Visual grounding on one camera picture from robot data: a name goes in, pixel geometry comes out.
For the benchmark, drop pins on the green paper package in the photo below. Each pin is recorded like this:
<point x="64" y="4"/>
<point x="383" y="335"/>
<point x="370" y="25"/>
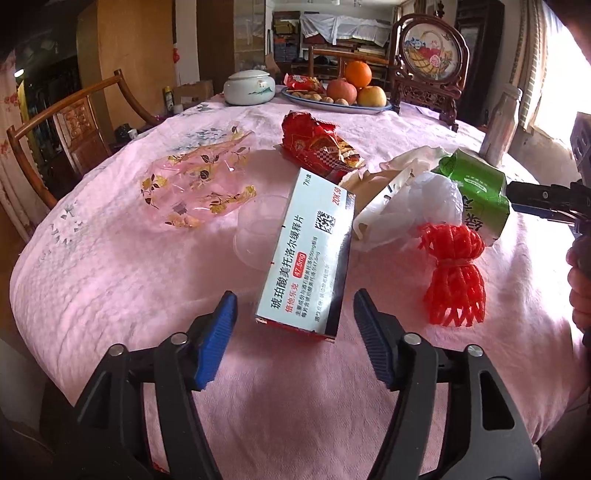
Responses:
<point x="475" y="189"/>

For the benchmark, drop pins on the beige paper packaging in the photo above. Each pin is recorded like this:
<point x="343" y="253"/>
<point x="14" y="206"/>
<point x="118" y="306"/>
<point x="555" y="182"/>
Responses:
<point x="374" y="184"/>

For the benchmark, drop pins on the red snack wrapper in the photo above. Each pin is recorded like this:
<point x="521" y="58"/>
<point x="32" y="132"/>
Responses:
<point x="309" y="138"/>

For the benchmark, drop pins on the carved wooden chair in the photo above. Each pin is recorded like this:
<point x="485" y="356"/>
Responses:
<point x="337" y="54"/>

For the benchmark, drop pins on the red foam fruit net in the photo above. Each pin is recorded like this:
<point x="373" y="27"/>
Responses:
<point x="455" y="281"/>

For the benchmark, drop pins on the red snack bag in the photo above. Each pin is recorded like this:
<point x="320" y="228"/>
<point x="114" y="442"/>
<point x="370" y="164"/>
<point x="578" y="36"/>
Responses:
<point x="302" y="83"/>

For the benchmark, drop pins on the pink floral curtain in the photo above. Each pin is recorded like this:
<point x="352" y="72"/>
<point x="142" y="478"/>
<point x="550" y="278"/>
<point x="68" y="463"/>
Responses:
<point x="9" y="138"/>

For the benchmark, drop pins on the pink tablecloth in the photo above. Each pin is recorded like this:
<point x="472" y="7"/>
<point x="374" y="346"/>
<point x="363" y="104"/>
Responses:
<point x="138" y="300"/>

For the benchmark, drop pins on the cardboard box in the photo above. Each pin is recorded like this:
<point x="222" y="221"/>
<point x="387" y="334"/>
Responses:
<point x="194" y="92"/>

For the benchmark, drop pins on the person's right hand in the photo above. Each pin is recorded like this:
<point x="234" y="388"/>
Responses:
<point x="582" y="295"/>

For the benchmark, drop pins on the white ceramic lidded jar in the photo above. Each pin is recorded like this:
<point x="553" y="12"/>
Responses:
<point x="249" y="90"/>

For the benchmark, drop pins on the white dust cloth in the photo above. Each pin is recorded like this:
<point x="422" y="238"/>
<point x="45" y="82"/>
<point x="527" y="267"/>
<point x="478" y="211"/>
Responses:
<point x="346" y="27"/>

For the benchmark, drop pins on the pink floral plastic wrapper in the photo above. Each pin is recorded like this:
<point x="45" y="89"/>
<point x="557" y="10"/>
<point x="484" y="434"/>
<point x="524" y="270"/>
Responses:
<point x="198" y="180"/>

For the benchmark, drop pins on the glass door cabinet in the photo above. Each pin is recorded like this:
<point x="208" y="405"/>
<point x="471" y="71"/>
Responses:
<point x="251" y="32"/>

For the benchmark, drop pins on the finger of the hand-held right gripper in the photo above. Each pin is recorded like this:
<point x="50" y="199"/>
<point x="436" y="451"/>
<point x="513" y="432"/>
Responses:
<point x="535" y="193"/>
<point x="545" y="212"/>

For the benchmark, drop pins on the orange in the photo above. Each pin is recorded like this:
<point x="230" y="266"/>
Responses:
<point x="358" y="74"/>

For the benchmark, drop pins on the round embroidered table screen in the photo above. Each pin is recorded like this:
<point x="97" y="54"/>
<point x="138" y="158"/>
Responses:
<point x="431" y="55"/>

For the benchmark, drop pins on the beige window curtain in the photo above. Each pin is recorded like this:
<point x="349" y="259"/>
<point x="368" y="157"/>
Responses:
<point x="535" y="55"/>

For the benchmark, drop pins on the curved back wooden chair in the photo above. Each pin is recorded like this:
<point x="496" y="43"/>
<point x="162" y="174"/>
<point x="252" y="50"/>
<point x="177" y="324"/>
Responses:
<point x="78" y="129"/>

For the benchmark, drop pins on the blue rimmed fruit plate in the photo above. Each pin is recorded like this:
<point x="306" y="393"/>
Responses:
<point x="369" y="110"/>

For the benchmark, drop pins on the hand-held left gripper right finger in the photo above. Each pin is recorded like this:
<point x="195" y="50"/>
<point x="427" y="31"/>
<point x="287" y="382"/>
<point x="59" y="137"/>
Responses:
<point x="374" y="341"/>

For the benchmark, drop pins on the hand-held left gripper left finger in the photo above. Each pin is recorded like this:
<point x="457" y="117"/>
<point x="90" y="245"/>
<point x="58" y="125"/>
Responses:
<point x="217" y="341"/>

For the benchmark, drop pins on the white medicine box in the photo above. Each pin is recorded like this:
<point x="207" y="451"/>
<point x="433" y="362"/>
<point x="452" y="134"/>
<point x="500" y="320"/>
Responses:
<point x="300" y="258"/>

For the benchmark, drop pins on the yellow capped spray can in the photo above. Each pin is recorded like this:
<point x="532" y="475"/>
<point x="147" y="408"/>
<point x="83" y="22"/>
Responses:
<point x="168" y="99"/>

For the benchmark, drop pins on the yellow apple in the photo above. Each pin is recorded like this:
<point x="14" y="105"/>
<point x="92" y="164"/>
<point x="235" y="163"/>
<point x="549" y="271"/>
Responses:
<point x="371" y="97"/>

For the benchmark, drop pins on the red apple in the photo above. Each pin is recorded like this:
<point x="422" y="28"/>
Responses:
<point x="341" y="91"/>

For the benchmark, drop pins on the white plastic bag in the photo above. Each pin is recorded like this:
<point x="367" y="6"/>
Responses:
<point x="429" y="203"/>

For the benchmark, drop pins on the pile of walnuts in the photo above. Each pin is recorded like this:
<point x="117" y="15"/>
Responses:
<point x="314" y="97"/>

